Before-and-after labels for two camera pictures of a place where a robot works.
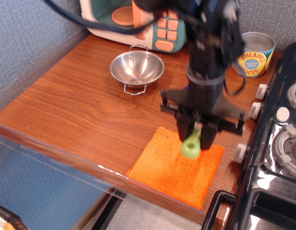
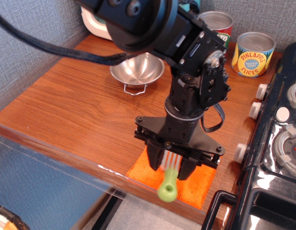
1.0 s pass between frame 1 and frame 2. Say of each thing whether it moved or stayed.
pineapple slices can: stayed
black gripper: moved
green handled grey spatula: moved
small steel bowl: stayed
